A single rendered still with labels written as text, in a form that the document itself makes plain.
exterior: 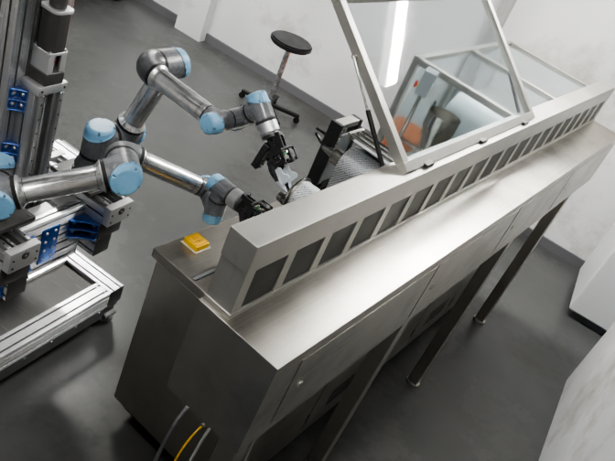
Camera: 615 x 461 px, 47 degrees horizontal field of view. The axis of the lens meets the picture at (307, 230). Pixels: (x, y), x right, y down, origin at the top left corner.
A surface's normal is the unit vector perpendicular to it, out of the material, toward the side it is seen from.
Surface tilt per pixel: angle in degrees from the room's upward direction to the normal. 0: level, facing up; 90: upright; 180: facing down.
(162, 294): 90
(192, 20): 90
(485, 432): 0
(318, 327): 0
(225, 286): 90
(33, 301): 0
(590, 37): 90
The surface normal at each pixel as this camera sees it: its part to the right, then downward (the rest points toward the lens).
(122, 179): 0.44, 0.60
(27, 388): 0.35, -0.77
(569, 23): -0.47, 0.34
